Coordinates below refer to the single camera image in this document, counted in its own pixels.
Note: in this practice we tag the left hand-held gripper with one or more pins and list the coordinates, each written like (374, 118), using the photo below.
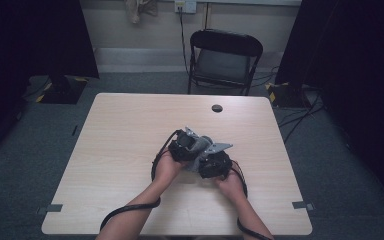
(183, 148)

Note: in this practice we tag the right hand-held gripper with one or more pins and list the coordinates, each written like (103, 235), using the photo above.
(215, 165)

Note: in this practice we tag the person's right hand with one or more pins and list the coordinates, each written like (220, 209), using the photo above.
(233, 186)

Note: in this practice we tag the person's left hand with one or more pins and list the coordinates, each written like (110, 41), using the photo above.
(166, 171)

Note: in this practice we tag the black folding chair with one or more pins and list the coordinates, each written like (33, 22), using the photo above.
(225, 63)

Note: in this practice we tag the grey tape strip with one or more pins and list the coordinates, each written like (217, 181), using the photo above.
(51, 208)
(301, 205)

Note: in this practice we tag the black stand base yellow tape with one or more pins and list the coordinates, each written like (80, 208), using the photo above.
(285, 95)
(63, 91)

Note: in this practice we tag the small black floor object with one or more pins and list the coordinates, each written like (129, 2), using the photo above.
(75, 130)

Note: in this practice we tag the beige hanging cloth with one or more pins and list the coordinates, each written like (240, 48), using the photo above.
(136, 8)

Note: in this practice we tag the black curtain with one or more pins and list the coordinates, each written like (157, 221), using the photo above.
(30, 40)
(356, 66)

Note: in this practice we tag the white wall socket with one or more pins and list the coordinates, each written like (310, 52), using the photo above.
(185, 6)

